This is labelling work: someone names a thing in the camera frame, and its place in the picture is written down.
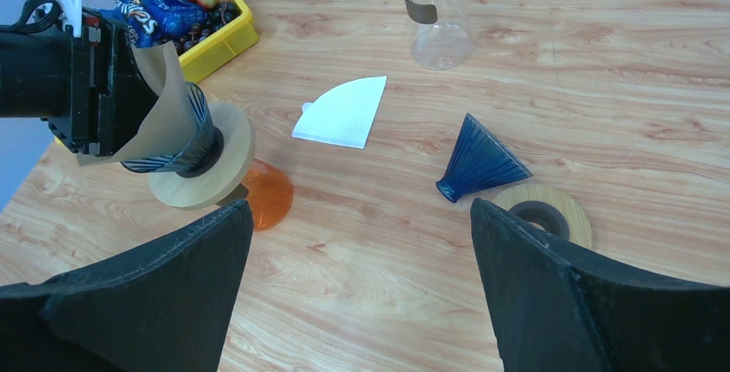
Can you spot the brown paper coffee filter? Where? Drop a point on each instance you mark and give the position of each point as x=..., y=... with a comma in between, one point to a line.
x=170, y=124

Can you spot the blue glass dripper cone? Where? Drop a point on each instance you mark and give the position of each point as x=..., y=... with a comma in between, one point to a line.
x=203, y=147

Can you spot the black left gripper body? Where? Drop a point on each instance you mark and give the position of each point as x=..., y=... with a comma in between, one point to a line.
x=106, y=96

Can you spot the blue chips bag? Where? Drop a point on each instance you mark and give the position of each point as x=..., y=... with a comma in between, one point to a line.
x=149, y=21

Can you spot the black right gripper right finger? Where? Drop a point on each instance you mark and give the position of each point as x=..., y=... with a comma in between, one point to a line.
x=557, y=306

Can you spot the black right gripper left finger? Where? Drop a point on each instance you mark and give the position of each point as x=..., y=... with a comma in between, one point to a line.
x=165, y=305

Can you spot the orange glass carafe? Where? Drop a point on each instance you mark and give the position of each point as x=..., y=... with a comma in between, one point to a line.
x=268, y=191

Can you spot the white paper coffee filter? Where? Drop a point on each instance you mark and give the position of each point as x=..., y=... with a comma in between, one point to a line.
x=343, y=115

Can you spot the dark grapes bunch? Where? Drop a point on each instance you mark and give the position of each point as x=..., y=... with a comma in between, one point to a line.
x=215, y=20

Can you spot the clear glass carafe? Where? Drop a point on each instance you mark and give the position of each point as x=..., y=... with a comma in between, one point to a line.
x=439, y=33

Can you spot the yellow plastic tray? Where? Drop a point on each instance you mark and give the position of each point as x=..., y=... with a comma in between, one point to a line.
x=214, y=52

